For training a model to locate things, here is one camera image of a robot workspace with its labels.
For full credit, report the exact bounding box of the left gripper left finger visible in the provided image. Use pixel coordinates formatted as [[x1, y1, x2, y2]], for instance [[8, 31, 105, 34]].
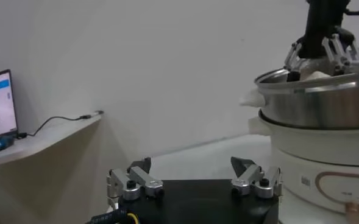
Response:
[[106, 156, 165, 211]]

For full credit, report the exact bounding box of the stainless steel steamer basket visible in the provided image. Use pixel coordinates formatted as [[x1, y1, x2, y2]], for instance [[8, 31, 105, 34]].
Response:
[[239, 45, 359, 130]]

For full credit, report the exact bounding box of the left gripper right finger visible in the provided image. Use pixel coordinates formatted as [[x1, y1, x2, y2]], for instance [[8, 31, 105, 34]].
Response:
[[230, 156, 283, 200]]

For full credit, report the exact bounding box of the white electric cooker base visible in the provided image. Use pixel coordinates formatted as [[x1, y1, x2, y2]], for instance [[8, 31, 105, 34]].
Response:
[[248, 117, 359, 224]]

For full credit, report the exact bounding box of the white steamed baozi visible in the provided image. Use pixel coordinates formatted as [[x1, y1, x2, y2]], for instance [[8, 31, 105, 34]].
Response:
[[300, 59, 332, 80]]

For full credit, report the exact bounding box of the black cable with grey plug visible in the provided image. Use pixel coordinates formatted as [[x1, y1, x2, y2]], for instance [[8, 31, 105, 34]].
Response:
[[16, 110, 104, 140]]

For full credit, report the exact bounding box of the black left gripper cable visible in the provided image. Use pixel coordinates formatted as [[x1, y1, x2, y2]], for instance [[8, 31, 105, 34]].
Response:
[[87, 209, 140, 224]]

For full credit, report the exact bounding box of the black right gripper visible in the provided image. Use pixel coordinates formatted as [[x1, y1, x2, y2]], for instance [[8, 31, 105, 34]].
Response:
[[283, 0, 359, 82]]

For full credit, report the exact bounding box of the white side table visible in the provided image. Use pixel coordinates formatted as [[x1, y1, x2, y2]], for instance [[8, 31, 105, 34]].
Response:
[[0, 114, 103, 170]]

